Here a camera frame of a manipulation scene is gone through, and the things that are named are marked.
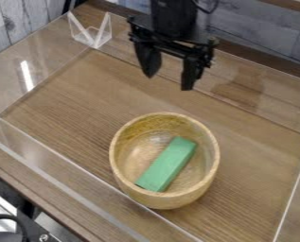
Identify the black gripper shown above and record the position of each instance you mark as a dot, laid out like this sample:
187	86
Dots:
193	47

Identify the green rectangular block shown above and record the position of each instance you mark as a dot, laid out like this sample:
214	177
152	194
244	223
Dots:
167	165

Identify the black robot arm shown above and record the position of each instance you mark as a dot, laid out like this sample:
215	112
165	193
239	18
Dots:
169	31

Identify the wooden bowl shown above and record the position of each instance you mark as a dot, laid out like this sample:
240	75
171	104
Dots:
137	144

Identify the clear acrylic tray walls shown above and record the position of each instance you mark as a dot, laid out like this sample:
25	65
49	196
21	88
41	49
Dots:
72	88

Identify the black metal table bracket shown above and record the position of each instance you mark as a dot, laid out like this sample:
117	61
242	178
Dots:
37	234

